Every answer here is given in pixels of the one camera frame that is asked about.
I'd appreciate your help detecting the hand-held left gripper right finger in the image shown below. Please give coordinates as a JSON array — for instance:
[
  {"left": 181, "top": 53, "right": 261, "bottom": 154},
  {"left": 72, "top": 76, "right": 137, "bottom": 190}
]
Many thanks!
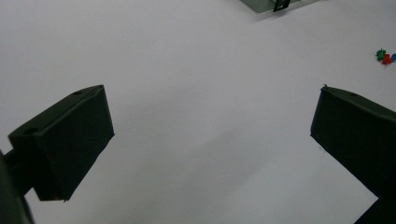
[{"left": 309, "top": 83, "right": 396, "bottom": 200}]

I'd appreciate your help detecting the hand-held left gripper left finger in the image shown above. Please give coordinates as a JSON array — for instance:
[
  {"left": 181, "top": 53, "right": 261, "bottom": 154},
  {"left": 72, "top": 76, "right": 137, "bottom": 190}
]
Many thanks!
[{"left": 7, "top": 84, "right": 116, "bottom": 202}]

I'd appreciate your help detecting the clear grey compartment storage box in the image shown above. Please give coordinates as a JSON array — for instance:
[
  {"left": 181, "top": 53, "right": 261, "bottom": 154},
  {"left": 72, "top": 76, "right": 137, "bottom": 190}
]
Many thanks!
[{"left": 240, "top": 0, "right": 321, "bottom": 14}]

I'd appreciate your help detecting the green pushpin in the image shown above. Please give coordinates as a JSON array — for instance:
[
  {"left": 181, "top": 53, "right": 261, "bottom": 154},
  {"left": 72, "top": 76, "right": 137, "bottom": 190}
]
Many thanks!
[{"left": 375, "top": 48, "right": 388, "bottom": 63}]

